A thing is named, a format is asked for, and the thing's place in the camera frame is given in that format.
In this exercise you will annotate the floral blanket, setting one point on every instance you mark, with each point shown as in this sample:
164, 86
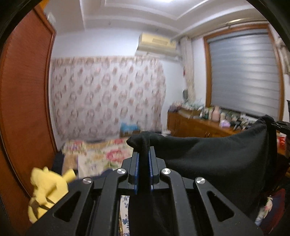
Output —
106, 156

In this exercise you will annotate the dark red bag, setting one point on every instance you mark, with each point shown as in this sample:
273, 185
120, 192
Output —
276, 204

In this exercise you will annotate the blue floral bed sheet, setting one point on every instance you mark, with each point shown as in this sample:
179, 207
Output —
124, 217

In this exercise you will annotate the row of cosmetic bottles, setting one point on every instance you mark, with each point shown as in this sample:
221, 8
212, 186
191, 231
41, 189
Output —
205, 113

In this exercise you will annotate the grey window blind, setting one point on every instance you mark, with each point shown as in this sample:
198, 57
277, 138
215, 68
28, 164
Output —
242, 72

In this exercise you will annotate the wooden window frame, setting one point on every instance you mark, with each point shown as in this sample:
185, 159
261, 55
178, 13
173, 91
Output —
206, 68

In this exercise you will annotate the wooden sideboard cabinet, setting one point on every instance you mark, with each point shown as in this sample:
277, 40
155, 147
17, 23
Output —
192, 127

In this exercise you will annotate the wooden slatted wardrobe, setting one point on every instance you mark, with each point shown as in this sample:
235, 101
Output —
27, 102

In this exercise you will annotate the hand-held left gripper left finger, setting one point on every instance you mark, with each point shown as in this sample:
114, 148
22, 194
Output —
136, 172

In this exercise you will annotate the yellow plush toy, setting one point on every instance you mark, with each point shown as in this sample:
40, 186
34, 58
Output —
47, 188

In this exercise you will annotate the small wooden box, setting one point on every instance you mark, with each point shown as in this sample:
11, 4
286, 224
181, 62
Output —
130, 134

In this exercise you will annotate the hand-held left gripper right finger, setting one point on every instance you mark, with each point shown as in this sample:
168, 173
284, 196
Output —
151, 172

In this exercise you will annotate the blue cloth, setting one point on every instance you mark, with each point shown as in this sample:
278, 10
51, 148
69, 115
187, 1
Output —
130, 127

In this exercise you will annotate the purple tissue box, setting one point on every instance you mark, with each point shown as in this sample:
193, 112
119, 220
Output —
224, 124

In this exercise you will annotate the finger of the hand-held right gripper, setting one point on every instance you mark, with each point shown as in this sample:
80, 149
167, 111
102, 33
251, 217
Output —
282, 125

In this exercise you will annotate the pink bottle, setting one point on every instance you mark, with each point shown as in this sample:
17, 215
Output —
216, 113

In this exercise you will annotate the black t-shirt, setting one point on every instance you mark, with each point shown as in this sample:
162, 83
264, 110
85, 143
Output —
215, 158

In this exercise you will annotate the beige air conditioner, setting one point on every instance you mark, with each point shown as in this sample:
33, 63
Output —
156, 43

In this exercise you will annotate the tied floral curtain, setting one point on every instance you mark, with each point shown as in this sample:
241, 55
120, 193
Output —
189, 74
284, 54

